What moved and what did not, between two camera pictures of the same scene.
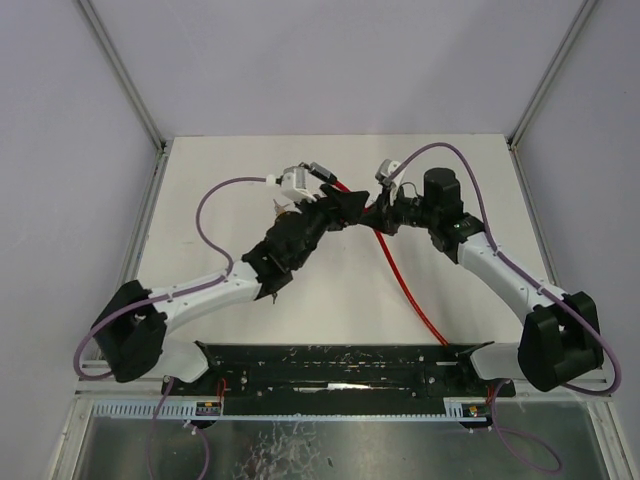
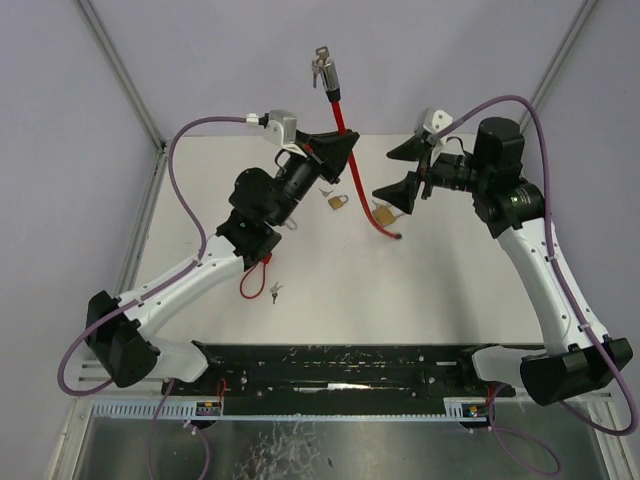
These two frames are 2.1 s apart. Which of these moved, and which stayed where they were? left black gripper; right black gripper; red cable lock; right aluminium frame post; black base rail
Moved: left black gripper; red cable lock; right black gripper
Stayed: black base rail; right aluminium frame post
